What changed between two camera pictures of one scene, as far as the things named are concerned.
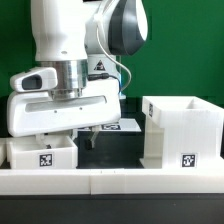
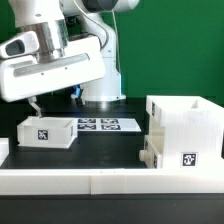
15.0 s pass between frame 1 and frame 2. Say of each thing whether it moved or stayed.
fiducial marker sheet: stayed
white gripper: moved
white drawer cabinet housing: stayed
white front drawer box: moved
